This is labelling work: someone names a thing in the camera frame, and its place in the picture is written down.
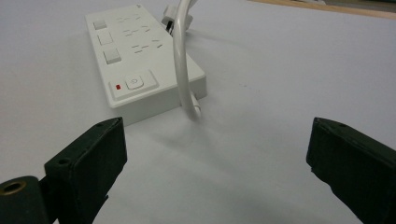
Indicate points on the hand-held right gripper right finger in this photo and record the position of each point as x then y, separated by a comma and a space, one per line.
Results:
355, 158

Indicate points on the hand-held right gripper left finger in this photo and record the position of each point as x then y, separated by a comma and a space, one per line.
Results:
90, 161

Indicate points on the white power strip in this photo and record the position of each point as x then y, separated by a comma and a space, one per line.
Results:
137, 59

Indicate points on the white plug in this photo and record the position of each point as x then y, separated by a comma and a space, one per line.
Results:
172, 18

